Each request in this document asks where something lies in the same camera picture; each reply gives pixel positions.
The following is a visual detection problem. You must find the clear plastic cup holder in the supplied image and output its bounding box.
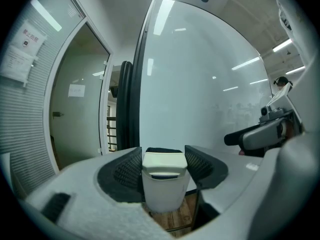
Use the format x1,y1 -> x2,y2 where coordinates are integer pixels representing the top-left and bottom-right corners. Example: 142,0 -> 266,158
141,168 -> 191,214

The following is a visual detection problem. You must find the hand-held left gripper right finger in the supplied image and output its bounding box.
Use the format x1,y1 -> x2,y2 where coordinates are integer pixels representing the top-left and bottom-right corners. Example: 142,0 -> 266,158
184,144 -> 265,214

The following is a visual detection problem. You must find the large white whiteboard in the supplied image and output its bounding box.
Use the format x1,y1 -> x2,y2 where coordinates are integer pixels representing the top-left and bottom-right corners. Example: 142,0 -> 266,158
115,0 -> 157,152

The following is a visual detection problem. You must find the white whiteboard eraser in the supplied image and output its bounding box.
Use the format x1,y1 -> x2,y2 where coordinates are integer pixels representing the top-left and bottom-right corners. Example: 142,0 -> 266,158
141,146 -> 188,180

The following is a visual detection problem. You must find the small white paper sheet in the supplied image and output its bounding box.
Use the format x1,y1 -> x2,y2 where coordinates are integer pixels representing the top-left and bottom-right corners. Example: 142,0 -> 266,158
67,83 -> 87,98

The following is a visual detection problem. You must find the ceiling light strip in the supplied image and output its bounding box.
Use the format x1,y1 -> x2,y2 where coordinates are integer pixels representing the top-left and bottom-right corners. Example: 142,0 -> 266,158
285,65 -> 306,75
271,38 -> 293,53

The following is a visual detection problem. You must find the white paper sign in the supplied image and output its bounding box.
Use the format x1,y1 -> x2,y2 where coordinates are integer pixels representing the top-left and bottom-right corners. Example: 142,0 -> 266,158
12,19 -> 48,58

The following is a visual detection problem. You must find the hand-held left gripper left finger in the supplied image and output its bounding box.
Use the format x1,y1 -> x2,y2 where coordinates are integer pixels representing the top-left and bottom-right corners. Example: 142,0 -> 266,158
26,146 -> 145,205

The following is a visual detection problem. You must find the grey glass door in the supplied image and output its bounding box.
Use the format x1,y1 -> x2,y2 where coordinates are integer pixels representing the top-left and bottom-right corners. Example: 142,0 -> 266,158
49,23 -> 111,170

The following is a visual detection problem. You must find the white printed notice sheet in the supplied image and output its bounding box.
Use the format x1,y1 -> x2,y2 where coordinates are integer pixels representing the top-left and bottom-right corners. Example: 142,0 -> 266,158
0,45 -> 40,88

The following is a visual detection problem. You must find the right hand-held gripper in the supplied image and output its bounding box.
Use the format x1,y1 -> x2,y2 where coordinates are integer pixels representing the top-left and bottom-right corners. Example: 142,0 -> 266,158
223,81 -> 302,151

